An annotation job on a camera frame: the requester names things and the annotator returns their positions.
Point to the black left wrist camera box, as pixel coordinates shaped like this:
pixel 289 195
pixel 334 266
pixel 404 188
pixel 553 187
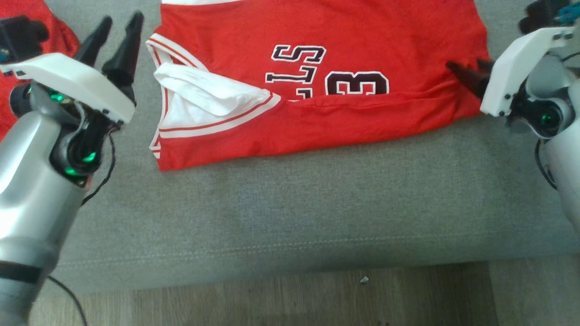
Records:
pixel 20 38

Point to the red basketball jersey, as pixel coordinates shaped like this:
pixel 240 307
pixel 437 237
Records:
pixel 317 117

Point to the blue right camera connector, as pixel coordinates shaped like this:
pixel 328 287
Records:
pixel 570 14

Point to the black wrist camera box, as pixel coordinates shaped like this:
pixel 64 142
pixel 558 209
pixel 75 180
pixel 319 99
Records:
pixel 20 38
pixel 539 16

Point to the grey sofa cushion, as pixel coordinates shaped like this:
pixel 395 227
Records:
pixel 290 213

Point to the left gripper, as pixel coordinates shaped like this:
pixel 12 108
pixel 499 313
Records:
pixel 68 74

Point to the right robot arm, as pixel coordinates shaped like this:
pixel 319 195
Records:
pixel 566 158

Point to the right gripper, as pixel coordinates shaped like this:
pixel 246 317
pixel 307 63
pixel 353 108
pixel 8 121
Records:
pixel 512 72

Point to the red shorts with white stripe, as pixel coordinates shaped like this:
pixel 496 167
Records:
pixel 59 31

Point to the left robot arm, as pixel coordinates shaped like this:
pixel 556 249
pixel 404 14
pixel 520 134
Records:
pixel 31 194

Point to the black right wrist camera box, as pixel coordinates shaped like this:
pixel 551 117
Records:
pixel 539 16

